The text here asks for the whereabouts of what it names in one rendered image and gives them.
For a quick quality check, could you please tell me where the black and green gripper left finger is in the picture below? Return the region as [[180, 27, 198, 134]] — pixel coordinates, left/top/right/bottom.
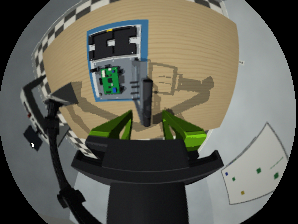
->
[[89, 110, 133, 140]]

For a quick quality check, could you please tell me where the green circuit board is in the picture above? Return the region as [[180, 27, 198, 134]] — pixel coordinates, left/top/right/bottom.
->
[[101, 67, 120, 94]]

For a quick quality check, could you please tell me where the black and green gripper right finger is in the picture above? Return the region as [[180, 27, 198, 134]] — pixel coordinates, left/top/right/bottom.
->
[[162, 110, 207, 151]]

